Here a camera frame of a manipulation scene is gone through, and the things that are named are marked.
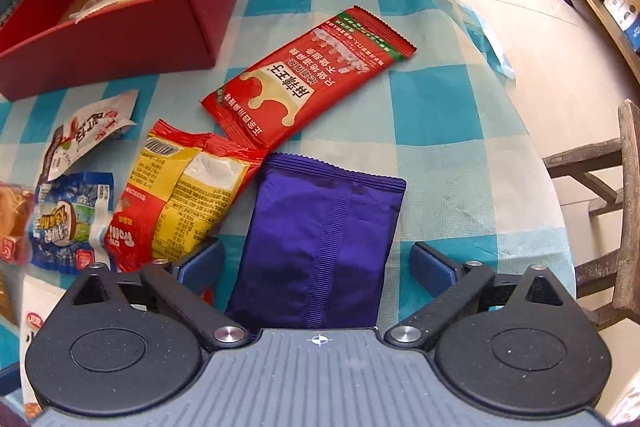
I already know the blue white checkered cloth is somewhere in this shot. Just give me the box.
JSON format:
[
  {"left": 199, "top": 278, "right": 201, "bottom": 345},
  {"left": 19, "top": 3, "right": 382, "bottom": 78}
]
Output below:
[{"left": 0, "top": 0, "right": 577, "bottom": 400}]

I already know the red yellow snack packet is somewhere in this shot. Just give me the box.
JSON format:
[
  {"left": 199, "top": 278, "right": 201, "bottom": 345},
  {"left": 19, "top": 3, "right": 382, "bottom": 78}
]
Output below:
[{"left": 103, "top": 119, "right": 266, "bottom": 272}]

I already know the orange cake snack packet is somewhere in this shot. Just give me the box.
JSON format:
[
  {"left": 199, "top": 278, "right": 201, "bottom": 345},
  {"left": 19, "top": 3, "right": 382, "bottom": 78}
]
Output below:
[{"left": 0, "top": 182, "right": 34, "bottom": 265}]

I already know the purple foil snack packet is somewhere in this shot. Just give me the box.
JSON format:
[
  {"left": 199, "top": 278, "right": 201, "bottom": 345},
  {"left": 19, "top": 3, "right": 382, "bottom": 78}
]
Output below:
[{"left": 226, "top": 153, "right": 407, "bottom": 332}]

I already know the blue coconut snack packet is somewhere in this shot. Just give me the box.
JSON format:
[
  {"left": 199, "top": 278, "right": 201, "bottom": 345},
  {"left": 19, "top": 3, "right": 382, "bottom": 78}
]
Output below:
[{"left": 29, "top": 171, "right": 114, "bottom": 275}]

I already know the red long snack packet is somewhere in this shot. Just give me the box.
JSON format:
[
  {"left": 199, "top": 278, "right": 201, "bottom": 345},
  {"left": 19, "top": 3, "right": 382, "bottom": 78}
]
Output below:
[{"left": 202, "top": 5, "right": 416, "bottom": 152}]

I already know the white duck gizzard packet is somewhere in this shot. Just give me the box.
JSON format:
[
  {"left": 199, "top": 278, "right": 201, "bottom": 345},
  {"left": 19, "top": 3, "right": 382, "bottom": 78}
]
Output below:
[{"left": 38, "top": 90, "right": 139, "bottom": 183}]

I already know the dark wooden stool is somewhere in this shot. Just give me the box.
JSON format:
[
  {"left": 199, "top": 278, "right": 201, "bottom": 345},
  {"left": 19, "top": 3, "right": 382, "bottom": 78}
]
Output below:
[{"left": 544, "top": 100, "right": 640, "bottom": 331}]

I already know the white latiao snack packet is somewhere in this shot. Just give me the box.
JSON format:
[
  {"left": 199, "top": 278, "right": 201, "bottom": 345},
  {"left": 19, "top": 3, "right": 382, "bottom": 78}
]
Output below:
[{"left": 20, "top": 275, "right": 65, "bottom": 421}]

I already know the red cardboard box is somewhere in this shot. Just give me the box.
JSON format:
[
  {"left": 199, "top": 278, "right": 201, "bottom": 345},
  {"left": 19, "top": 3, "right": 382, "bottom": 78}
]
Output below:
[{"left": 1, "top": 0, "right": 236, "bottom": 101}]

